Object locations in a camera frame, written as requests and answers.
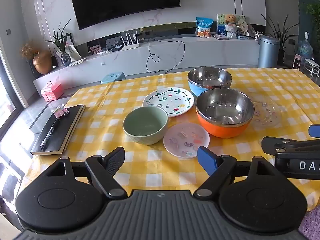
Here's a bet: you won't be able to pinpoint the orange steel bowl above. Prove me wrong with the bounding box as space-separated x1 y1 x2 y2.
196 88 255 138

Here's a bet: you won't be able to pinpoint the black notebook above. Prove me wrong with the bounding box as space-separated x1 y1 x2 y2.
30 104 86 156

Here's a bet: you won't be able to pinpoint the white card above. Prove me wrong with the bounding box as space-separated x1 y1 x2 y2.
67 44 83 63

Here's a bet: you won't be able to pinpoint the teddy bear bouquet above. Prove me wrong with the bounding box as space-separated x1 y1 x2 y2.
224 14 238 39

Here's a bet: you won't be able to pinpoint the pink binder clip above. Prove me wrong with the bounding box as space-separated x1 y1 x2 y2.
51 106 70 118

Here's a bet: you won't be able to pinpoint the plant in glass vase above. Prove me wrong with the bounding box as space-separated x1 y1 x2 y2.
44 19 73 67

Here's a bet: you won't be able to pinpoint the light blue stool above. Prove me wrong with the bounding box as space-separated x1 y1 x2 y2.
101 72 125 85

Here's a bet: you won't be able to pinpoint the white router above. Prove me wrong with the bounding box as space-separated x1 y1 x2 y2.
120 31 139 51

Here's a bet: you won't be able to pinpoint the black television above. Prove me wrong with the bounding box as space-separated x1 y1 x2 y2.
69 0 181 30

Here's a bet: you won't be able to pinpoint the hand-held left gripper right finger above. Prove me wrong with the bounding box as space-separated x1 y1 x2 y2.
194 146 277 199

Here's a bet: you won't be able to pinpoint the pink heater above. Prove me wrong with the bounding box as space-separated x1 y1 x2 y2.
292 54 304 70

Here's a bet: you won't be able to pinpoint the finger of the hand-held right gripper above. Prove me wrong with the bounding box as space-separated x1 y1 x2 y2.
261 136 320 156
308 124 320 138

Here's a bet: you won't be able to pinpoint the purple mat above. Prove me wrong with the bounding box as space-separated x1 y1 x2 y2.
299 205 320 240

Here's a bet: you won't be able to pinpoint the leafy green plant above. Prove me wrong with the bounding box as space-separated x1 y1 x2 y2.
299 0 320 30

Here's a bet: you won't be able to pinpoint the round hand fan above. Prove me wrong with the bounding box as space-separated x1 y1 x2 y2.
236 17 248 34

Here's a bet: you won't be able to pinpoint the grey trash can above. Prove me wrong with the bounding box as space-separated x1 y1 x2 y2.
257 35 280 68

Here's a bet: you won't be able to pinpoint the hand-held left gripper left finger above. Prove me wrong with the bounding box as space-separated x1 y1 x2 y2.
46 146 128 201

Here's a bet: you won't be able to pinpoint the small pink plate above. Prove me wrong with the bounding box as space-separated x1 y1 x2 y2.
163 122 210 158

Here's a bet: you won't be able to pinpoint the black pen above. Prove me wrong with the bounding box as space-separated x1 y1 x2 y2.
40 119 60 150

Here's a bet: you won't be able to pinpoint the yellow checked tablecloth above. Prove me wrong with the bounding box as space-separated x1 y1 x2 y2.
25 67 320 213

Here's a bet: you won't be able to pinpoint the green ceramic bowl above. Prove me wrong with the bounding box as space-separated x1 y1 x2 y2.
122 106 169 146

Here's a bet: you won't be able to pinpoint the white marble television cabinet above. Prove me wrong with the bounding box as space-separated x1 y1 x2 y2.
32 34 260 94

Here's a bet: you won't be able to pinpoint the white round rack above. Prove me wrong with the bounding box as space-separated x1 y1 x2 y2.
303 58 320 78

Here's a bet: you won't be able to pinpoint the blue food bag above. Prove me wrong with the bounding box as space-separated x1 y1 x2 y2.
196 17 214 38

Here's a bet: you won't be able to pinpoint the pink box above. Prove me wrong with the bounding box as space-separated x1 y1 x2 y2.
40 81 64 102

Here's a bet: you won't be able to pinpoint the blue water bottle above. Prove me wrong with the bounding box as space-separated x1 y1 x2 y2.
297 40 314 63

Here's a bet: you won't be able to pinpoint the black cable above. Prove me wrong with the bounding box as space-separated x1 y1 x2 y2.
146 39 185 74

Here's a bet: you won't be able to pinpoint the white painted plate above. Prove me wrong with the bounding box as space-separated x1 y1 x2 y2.
142 87 195 118

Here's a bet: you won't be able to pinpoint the dried flowers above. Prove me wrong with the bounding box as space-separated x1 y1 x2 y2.
20 41 39 60

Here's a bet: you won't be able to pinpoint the clear glass plate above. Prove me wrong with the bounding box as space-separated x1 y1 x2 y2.
250 100 282 128

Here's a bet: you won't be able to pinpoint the blue steel bowl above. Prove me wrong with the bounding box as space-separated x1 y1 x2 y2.
187 67 232 97

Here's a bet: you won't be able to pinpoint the long-leaved potted plant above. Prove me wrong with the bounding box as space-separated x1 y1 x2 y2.
261 14 300 65

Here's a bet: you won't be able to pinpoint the blue painting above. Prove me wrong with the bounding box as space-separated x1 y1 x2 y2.
216 13 227 34

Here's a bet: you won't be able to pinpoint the gold vase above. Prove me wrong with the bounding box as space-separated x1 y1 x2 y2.
32 51 53 75

